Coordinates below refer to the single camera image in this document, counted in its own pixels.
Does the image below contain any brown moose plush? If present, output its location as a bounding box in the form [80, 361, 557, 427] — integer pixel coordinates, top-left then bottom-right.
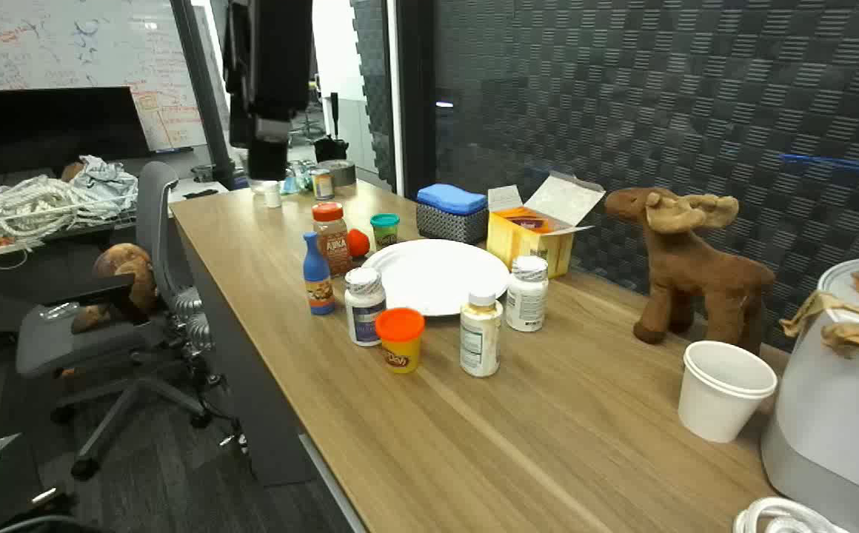
[602, 183, 779, 356]

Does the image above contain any crumpled grey blue cloth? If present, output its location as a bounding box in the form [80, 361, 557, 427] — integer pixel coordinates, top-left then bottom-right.
[57, 153, 141, 224]

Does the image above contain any red toy tomato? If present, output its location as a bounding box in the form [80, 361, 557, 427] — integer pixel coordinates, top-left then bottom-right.
[342, 229, 373, 264]

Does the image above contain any white grey appliance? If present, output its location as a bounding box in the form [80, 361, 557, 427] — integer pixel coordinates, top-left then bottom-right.
[757, 255, 859, 533]

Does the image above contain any white paper cup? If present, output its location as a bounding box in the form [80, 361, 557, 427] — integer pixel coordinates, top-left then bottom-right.
[676, 338, 781, 446]

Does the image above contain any white coiled cable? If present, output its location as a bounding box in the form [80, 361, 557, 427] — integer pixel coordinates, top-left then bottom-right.
[730, 495, 852, 533]

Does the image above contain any grey office chair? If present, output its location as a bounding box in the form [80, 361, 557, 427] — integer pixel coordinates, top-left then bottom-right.
[11, 156, 246, 482]

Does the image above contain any white paper plate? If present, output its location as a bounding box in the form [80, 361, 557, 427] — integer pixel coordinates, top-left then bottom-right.
[362, 238, 511, 321]

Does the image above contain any open yellow cardboard box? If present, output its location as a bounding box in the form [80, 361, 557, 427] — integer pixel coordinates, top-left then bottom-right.
[482, 173, 606, 282]

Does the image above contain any white pill bottle black print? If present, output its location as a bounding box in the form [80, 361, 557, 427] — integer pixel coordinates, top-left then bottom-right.
[502, 251, 550, 335]

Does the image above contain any pill bottle with brown stains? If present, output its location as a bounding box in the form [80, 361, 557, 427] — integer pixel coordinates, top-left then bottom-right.
[456, 287, 505, 383]

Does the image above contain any grey stand pole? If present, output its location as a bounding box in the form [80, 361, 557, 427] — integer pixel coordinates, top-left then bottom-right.
[165, 0, 251, 190]

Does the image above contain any blue toy bottle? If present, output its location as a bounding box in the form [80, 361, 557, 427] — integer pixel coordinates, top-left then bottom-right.
[298, 230, 338, 321]

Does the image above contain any whiteboard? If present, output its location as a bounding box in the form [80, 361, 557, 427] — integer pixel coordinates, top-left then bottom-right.
[0, 0, 209, 156]

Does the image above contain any brown plush toy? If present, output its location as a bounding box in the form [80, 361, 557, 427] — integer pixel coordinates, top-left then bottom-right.
[68, 241, 160, 335]

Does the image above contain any teal-lid dough tub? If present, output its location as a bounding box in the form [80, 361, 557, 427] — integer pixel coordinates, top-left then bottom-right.
[366, 211, 405, 250]

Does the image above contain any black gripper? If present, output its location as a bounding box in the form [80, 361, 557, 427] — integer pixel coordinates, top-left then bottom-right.
[246, 0, 317, 183]

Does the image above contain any black side table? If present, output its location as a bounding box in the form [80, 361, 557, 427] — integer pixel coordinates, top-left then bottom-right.
[0, 146, 196, 328]

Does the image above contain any small green white object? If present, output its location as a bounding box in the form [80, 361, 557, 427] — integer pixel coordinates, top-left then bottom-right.
[282, 161, 313, 198]

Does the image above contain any spice jar with orange lid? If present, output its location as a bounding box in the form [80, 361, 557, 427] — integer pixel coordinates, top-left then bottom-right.
[310, 202, 351, 279]

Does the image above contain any white cable pile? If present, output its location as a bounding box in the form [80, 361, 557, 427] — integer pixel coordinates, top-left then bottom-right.
[0, 173, 107, 244]

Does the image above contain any small white jar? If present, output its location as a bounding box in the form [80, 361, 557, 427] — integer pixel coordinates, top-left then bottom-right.
[251, 177, 283, 214]

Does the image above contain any black monitor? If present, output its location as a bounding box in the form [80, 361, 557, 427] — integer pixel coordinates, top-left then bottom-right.
[0, 69, 153, 180]

